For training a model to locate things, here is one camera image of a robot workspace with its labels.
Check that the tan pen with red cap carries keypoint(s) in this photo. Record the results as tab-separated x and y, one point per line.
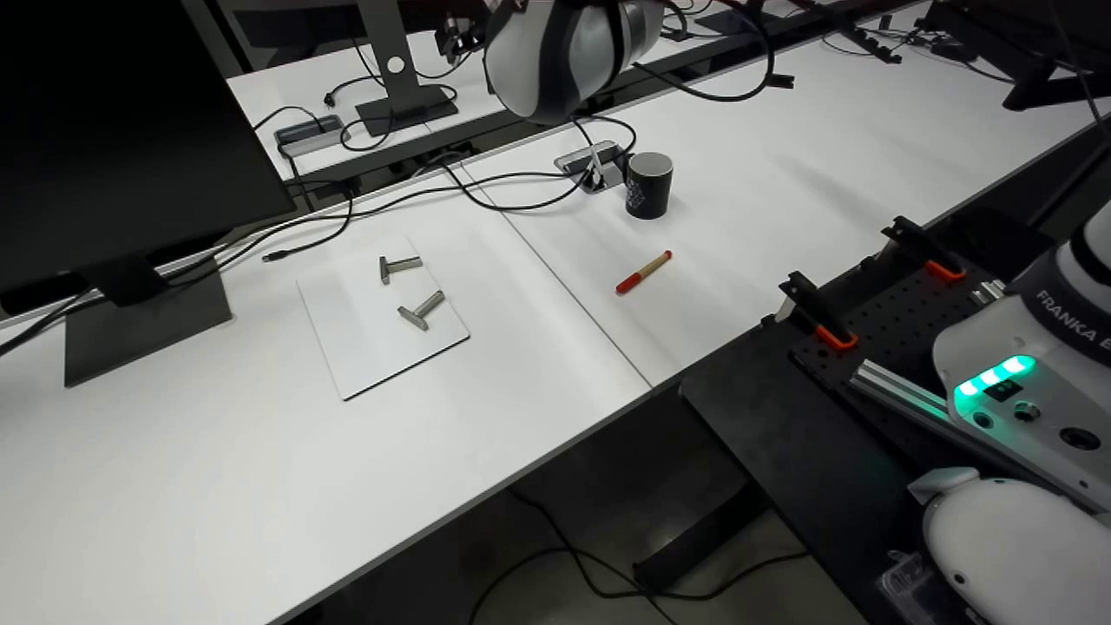
644	271

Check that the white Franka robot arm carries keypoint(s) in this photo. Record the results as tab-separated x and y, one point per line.
557	55

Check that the black mug with white print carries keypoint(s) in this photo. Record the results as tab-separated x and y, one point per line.
646	187

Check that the grey T-shaped metal piece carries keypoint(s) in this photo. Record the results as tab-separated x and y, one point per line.
421	312
397	270

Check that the white flat board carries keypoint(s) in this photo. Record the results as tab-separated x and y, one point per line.
384	335

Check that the black desk foot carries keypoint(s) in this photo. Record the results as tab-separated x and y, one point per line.
696	541

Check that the black monitor stand white dot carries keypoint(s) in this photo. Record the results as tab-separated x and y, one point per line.
401	99

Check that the small black box device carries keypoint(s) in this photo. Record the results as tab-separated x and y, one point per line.
308	135

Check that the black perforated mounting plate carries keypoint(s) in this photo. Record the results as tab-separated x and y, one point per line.
890	314

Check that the black power strip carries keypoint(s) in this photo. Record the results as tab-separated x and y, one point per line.
916	42

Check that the large black monitor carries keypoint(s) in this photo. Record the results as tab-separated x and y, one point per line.
106	128

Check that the black equipment stand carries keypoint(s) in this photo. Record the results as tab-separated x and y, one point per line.
1030	48

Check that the aluminium profile rail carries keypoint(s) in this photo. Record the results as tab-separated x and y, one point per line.
905	387

